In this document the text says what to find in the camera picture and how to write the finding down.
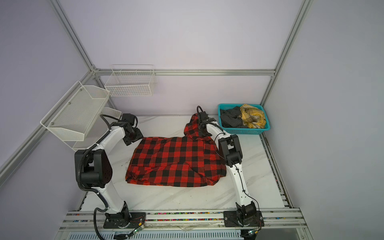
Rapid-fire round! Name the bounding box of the aluminium frame profile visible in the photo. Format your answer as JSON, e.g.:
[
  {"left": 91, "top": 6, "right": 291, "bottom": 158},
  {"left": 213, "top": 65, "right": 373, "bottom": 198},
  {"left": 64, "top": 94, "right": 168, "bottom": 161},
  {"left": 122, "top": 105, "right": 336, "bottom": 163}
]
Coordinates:
[{"left": 1, "top": 1, "right": 313, "bottom": 187}]

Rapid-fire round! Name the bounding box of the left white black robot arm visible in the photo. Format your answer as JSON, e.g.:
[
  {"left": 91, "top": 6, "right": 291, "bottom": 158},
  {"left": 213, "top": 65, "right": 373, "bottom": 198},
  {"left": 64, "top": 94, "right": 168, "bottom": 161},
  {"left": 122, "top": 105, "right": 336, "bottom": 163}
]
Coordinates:
[{"left": 75, "top": 114, "right": 143, "bottom": 229}]

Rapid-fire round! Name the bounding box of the red black plaid shirt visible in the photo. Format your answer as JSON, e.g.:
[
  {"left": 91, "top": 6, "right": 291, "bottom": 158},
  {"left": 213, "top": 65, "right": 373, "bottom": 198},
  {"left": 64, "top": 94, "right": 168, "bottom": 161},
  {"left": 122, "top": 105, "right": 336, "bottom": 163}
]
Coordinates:
[{"left": 125, "top": 115, "right": 227, "bottom": 188}]

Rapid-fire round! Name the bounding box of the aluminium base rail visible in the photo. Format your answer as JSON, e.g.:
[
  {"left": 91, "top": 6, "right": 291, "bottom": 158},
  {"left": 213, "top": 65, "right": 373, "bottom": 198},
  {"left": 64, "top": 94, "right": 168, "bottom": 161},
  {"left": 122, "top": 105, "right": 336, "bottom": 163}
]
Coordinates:
[{"left": 59, "top": 208, "right": 308, "bottom": 232}]

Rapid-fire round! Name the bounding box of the yellow plaid shirt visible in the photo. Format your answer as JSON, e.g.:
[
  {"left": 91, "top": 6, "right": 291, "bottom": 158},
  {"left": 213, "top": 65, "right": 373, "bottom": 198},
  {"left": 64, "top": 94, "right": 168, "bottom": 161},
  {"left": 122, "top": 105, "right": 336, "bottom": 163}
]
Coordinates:
[{"left": 240, "top": 104, "right": 267, "bottom": 129}]

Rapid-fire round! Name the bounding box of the dark grey shirt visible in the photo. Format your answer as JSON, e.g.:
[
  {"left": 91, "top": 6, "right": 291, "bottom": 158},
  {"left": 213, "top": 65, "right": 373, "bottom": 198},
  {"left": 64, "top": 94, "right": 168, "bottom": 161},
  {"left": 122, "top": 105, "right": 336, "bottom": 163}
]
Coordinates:
[{"left": 220, "top": 106, "right": 244, "bottom": 128}]

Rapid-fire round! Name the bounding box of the white mesh two-tier shelf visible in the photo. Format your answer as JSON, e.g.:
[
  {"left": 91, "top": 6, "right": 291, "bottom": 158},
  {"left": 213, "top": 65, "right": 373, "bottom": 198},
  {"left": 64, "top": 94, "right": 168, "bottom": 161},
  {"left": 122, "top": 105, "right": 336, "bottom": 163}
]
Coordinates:
[{"left": 40, "top": 82, "right": 122, "bottom": 151}]

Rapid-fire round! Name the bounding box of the teal plastic basket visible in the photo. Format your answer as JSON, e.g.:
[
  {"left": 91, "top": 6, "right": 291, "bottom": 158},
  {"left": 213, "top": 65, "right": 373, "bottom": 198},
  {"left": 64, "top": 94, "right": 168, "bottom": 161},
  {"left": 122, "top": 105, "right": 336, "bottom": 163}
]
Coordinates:
[{"left": 218, "top": 104, "right": 270, "bottom": 135}]

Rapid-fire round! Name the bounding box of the white wire basket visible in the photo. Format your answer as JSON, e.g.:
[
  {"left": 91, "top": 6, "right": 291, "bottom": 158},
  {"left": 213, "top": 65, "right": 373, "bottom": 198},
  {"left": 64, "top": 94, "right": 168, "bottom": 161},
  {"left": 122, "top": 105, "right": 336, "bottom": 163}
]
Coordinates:
[{"left": 105, "top": 65, "right": 157, "bottom": 97}]

